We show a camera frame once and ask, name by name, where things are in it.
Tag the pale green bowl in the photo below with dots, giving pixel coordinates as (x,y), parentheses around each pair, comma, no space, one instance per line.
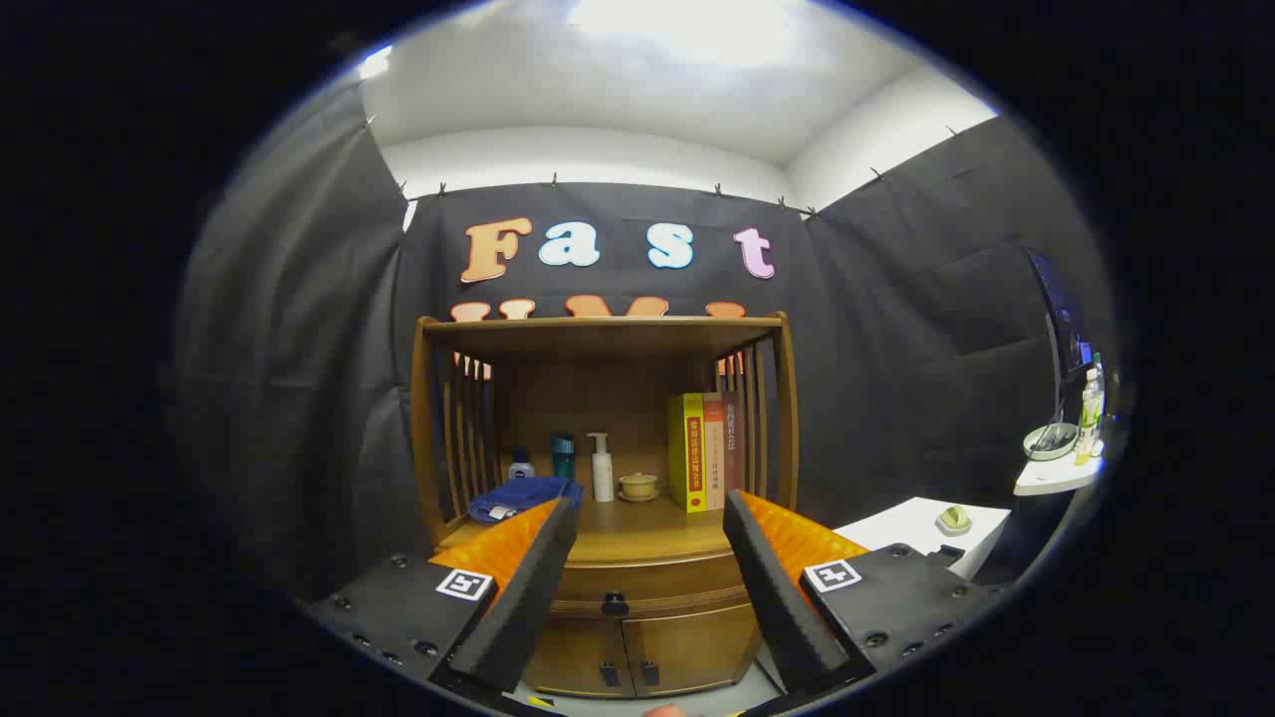
(1051,443)

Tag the thick yellow book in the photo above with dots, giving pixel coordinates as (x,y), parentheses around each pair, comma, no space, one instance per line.
(687,448)

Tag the beige lidded teacup with saucer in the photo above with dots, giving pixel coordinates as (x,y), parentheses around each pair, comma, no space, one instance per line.
(638,486)

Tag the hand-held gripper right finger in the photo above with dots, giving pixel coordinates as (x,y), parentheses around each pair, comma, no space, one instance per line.
(777,597)

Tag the green drink bottle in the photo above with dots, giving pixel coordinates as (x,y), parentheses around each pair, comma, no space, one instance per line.
(1091,408)

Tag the small green tape dispenser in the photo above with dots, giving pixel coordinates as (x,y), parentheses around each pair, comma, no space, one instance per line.
(954,519)

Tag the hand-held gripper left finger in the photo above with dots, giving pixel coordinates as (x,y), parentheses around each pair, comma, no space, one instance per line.
(528,597)

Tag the white pump bottle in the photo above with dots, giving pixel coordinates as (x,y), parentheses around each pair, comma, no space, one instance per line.
(603,478)

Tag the orange-spine book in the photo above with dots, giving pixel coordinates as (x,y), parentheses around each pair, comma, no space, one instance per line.
(714,448)

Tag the wooden countertop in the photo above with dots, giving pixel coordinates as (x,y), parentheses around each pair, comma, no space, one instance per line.
(637,528)

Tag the teal bottle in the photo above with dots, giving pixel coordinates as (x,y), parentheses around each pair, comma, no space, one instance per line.
(563,458)

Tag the dark red book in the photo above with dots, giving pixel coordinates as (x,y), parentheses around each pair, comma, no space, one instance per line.
(733,438)

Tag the white side shelf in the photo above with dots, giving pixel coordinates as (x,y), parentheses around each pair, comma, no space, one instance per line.
(1046,483)

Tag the wooden cabinet door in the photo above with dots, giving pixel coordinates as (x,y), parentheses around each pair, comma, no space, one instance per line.
(573,652)
(697,647)

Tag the blue folded towel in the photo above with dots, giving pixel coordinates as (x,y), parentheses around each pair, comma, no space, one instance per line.
(518,493)

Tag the wooden cabinet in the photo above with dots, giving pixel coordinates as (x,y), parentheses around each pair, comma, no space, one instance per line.
(618,398)

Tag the small white blue-capped bottle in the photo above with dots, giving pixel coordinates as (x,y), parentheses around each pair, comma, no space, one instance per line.
(521,468)

